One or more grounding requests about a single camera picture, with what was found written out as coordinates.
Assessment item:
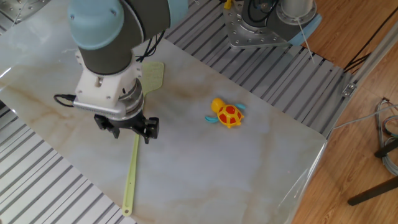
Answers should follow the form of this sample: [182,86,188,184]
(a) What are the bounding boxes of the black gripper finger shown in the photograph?
[93,114,121,139]
[135,116,160,145]

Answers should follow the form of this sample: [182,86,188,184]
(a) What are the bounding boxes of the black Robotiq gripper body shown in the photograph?
[101,110,147,132]

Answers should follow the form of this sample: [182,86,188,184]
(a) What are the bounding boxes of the light green plastic flyswatter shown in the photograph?
[121,61,165,218]

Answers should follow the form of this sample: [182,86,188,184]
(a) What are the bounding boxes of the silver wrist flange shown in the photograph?
[118,78,146,121]

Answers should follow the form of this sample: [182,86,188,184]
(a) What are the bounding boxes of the glossy marble pattern mat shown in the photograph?
[0,0,327,224]

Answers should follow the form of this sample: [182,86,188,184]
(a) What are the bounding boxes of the yellow red toy turtle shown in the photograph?
[205,98,247,129]

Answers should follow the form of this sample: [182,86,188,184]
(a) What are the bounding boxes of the perforated metal plate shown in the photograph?
[0,0,52,24]

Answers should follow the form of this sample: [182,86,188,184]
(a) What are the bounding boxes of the white zip tie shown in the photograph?
[294,17,315,63]

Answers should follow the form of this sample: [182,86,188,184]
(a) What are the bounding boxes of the black stand leg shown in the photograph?
[347,139,398,207]

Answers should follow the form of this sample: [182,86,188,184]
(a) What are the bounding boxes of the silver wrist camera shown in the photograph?
[73,98,127,121]

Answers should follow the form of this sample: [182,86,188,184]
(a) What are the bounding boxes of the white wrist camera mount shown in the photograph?
[74,49,144,110]

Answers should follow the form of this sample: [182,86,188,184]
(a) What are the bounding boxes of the black camera cable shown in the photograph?
[53,93,77,108]

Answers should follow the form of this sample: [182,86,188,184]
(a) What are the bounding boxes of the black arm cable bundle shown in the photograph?
[136,29,167,63]

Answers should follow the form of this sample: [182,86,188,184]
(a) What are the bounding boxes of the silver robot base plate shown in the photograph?
[223,0,295,49]

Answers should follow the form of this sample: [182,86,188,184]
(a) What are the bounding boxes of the white floor cable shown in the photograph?
[331,104,398,130]

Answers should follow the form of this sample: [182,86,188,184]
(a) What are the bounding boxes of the aluminium frame post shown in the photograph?
[323,20,398,139]

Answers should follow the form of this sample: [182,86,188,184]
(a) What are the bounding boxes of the black floor cable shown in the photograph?
[343,6,398,73]

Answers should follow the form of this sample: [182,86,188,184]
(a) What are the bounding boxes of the grey coloured cable bundle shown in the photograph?
[374,98,398,177]

